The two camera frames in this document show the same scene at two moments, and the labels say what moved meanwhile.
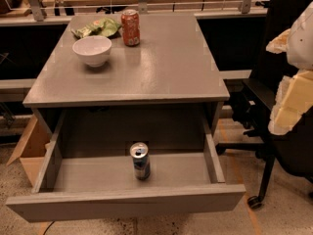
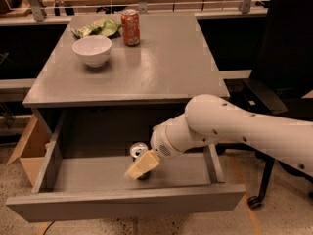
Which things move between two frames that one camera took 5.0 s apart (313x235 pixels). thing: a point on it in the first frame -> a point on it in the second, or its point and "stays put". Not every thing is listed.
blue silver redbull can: x=140 y=153 stays put
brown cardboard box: x=31 y=148 stays put
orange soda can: x=130 y=26 stays put
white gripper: x=302 y=46 -> x=160 y=141
